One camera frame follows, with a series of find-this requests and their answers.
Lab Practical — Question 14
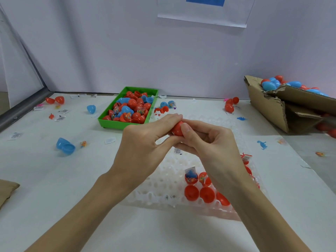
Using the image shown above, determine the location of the person's right hand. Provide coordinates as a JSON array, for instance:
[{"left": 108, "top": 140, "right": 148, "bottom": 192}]
[{"left": 170, "top": 119, "right": 252, "bottom": 192}]

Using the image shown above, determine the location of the person's left hand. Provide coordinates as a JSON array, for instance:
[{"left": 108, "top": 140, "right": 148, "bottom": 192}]
[{"left": 107, "top": 113, "right": 184, "bottom": 191}]

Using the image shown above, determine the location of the pile of capsule halves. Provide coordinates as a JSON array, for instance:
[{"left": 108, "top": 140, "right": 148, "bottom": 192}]
[{"left": 103, "top": 90, "right": 155, "bottom": 123}]

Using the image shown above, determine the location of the small capsule cluster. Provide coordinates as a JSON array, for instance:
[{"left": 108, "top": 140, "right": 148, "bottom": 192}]
[{"left": 154, "top": 100, "right": 177, "bottom": 113}]

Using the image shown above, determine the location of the cardboard box of capsules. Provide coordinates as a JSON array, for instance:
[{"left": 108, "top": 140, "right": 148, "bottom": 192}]
[{"left": 244, "top": 75, "right": 336, "bottom": 134}]

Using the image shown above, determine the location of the blue egg shell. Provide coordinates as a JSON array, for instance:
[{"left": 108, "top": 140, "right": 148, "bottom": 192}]
[{"left": 56, "top": 137, "right": 76, "bottom": 155}]

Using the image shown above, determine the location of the pile of finished eggs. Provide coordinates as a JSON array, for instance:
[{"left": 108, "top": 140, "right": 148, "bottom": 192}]
[{"left": 260, "top": 75, "right": 336, "bottom": 99}]

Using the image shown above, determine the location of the person's left forearm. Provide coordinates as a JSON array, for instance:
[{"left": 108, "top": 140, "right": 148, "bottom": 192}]
[{"left": 25, "top": 171, "right": 132, "bottom": 252}]

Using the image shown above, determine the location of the person's right forearm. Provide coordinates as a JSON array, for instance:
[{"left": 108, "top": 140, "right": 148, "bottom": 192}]
[{"left": 226, "top": 173, "right": 313, "bottom": 252}]

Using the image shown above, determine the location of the clear plastic egg tray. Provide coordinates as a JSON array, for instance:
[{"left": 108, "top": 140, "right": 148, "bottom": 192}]
[{"left": 123, "top": 114, "right": 266, "bottom": 221}]

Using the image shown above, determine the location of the green plastic tray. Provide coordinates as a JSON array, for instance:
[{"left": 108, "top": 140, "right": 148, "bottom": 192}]
[{"left": 98, "top": 86, "right": 159, "bottom": 130}]

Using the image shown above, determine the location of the flat brown cardboard sheet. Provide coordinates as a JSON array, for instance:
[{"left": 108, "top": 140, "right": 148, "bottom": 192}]
[{"left": 0, "top": 179, "right": 20, "bottom": 208}]

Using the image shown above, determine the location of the white paper sign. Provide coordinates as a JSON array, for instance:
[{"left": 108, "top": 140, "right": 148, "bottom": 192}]
[{"left": 157, "top": 0, "right": 256, "bottom": 28}]

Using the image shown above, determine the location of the clear triangular panel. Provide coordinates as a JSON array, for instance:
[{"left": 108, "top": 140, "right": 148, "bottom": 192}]
[{"left": 0, "top": 8, "right": 45, "bottom": 108}]

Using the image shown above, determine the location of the grey metal rail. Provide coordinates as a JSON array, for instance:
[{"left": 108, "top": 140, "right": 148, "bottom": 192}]
[{"left": 0, "top": 89, "right": 52, "bottom": 132}]

